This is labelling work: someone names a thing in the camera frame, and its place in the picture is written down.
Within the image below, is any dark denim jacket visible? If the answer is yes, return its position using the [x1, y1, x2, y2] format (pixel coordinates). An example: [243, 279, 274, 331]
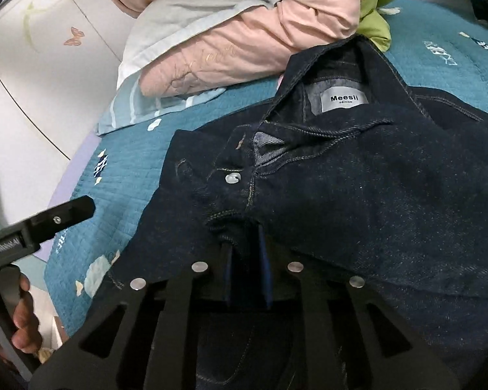
[80, 35, 488, 390]

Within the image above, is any person's left hand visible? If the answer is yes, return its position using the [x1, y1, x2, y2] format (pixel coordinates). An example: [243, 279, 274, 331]
[0, 273, 44, 354]

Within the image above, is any green cloth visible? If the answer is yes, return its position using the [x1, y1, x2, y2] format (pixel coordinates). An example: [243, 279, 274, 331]
[356, 0, 403, 52]

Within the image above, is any light blue pillow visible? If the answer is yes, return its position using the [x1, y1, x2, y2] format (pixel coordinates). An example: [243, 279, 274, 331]
[96, 0, 284, 136]

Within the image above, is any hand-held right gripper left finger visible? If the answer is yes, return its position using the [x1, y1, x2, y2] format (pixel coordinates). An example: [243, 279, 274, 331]
[29, 245, 234, 390]

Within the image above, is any pink quilted comforter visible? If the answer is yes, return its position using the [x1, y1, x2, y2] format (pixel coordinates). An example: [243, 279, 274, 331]
[104, 0, 360, 97]

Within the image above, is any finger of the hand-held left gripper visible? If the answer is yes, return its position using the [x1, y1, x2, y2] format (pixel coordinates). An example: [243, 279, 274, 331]
[29, 195, 96, 253]

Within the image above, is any teal quilted bedspread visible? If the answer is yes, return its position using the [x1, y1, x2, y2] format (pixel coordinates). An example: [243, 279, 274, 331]
[44, 0, 488, 336]

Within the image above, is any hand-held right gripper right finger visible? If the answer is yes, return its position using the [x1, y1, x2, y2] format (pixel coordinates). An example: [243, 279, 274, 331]
[255, 224, 461, 390]

